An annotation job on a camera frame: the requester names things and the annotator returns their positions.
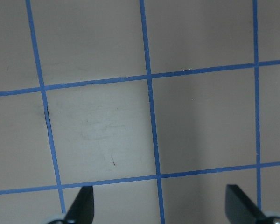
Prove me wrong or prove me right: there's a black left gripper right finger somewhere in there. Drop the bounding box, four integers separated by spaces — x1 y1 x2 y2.
225 184 267 224

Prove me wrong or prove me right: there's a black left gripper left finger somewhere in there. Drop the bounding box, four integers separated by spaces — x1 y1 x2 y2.
63 186 94 224

